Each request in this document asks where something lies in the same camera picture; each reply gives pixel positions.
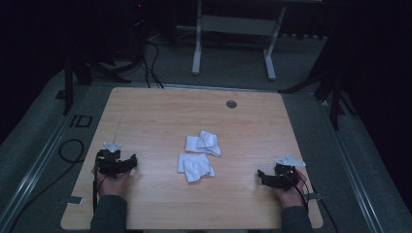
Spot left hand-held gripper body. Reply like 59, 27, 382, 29
95, 141, 131, 180

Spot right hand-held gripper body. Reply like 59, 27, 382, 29
267, 154, 307, 192

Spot person's right hand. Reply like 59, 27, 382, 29
274, 169, 309, 210

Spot person's left hand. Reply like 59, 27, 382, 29
91, 164, 133, 199

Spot grey tape piece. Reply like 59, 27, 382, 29
303, 191, 325, 202
65, 195, 85, 206

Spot white crumpled tissue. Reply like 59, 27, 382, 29
185, 130, 223, 158
177, 152, 217, 183

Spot black tripod stand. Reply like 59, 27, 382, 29
277, 32, 359, 132
54, 48, 132, 117

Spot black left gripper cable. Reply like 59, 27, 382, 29
92, 174, 109, 216

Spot black floor cable loop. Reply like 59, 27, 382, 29
6, 138, 86, 233

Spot black background cables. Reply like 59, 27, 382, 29
141, 35, 165, 89

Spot white metal table frame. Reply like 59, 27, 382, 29
176, 0, 325, 82

